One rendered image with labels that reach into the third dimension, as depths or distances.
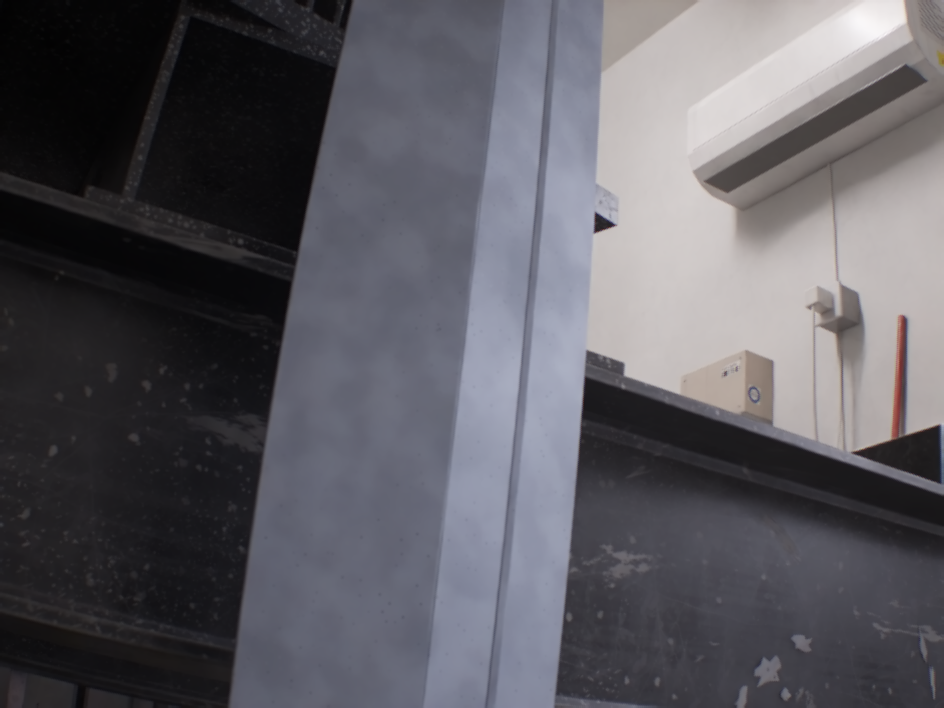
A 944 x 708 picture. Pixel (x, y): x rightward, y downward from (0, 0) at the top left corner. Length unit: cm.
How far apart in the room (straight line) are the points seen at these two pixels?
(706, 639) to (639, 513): 12
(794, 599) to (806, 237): 206
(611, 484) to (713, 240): 244
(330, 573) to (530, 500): 13
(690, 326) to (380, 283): 267
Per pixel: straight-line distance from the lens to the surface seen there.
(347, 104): 65
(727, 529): 95
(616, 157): 389
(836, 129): 287
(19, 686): 178
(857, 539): 107
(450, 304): 62
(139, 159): 76
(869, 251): 279
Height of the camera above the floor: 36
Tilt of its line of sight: 22 degrees up
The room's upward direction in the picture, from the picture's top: 7 degrees clockwise
